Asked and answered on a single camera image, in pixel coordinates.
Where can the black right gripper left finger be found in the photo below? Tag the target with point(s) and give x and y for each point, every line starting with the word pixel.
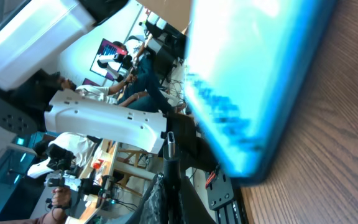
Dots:
pixel 153 208

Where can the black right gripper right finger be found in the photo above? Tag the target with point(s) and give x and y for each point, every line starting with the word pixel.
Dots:
pixel 193 210

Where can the Samsung Galaxy smartphone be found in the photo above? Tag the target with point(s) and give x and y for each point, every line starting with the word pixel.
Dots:
pixel 247 60

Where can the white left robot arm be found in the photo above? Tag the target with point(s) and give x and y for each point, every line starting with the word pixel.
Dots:
pixel 31 102

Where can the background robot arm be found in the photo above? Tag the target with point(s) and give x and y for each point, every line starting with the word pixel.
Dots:
pixel 60 171

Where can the seated person white shirt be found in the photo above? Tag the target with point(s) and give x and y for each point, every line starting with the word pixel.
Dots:
pixel 98 93

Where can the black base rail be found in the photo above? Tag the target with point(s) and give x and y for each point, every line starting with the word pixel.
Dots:
pixel 225 201

